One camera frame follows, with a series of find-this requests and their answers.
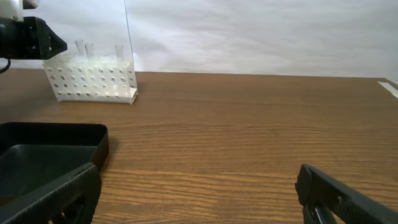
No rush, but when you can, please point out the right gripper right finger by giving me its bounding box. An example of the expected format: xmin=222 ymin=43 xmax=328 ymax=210
xmin=294 ymin=164 xmax=398 ymax=224

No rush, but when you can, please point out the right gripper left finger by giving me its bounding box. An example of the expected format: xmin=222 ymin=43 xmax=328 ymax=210
xmin=0 ymin=162 xmax=103 ymax=224

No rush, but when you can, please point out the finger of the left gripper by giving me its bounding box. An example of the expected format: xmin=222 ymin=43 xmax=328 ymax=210
xmin=45 ymin=24 xmax=68 ymax=60

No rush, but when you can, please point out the clear test tube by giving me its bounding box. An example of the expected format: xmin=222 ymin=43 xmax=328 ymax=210
xmin=75 ymin=39 xmax=86 ymax=58
xmin=84 ymin=43 xmax=95 ymax=60
xmin=114 ymin=44 xmax=124 ymax=62

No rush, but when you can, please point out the black tray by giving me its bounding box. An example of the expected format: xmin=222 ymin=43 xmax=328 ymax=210
xmin=0 ymin=121 xmax=109 ymax=206

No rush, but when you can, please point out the white test tube rack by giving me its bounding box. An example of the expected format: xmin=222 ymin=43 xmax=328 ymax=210
xmin=42 ymin=54 xmax=139 ymax=105

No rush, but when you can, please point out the black cable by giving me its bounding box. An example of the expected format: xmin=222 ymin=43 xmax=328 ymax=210
xmin=0 ymin=58 xmax=12 ymax=75

